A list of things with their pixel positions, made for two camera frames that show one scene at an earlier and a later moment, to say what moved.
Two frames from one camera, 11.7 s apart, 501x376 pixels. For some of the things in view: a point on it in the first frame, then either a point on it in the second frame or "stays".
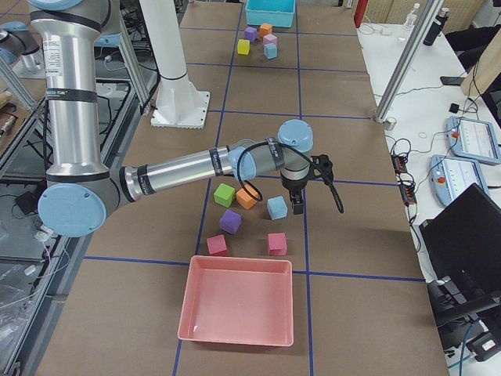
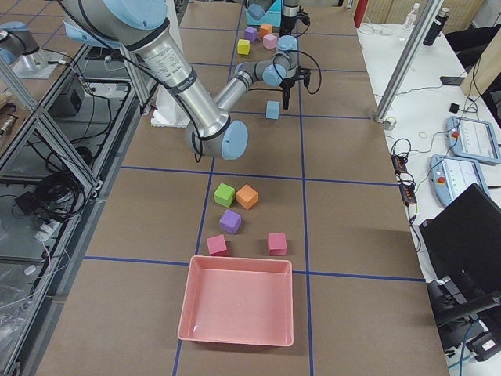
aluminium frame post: [408, 60] stays
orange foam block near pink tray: [246, 200] stays
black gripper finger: [298, 204] to [286, 97]
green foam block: [224, 194] stays
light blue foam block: [277, 207] to [272, 110]
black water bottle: [435, 28] stays
